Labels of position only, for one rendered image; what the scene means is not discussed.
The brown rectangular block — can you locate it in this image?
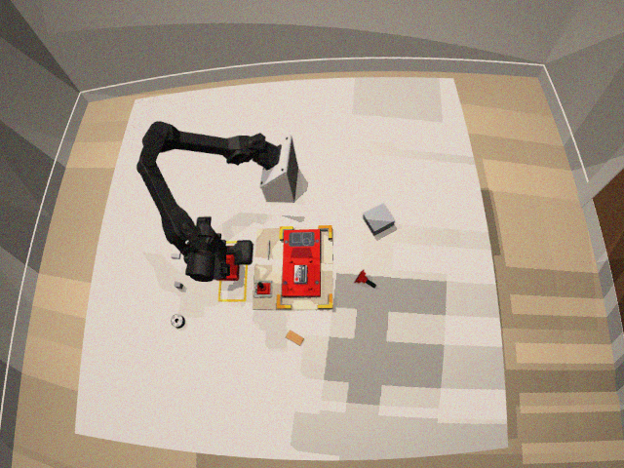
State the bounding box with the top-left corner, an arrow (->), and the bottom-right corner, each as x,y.
286,330 -> 304,346

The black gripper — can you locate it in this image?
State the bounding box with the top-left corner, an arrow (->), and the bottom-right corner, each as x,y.
213,233 -> 254,265

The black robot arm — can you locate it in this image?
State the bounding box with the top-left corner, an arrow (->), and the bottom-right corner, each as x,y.
136,121 -> 282,282

